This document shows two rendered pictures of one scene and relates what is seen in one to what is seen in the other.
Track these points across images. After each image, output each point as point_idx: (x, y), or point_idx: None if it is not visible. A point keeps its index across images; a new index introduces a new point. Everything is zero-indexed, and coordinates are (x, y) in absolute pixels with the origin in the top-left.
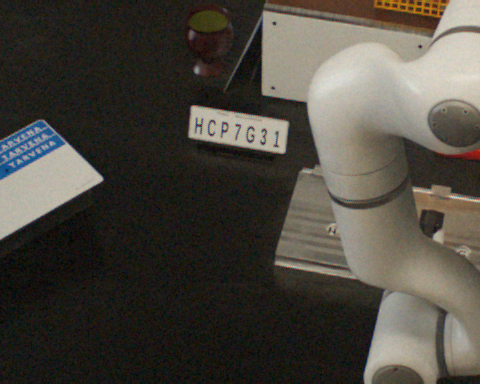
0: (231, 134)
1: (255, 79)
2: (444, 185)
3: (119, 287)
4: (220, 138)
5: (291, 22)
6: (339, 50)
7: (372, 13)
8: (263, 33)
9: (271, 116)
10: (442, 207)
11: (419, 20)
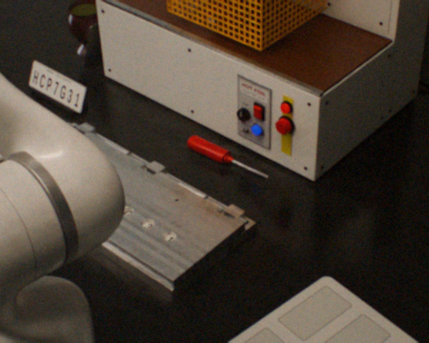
0: (52, 88)
1: None
2: (176, 170)
3: None
4: (46, 91)
5: (112, 12)
6: (142, 43)
7: (167, 17)
8: (98, 19)
9: (100, 91)
10: (143, 176)
11: (197, 29)
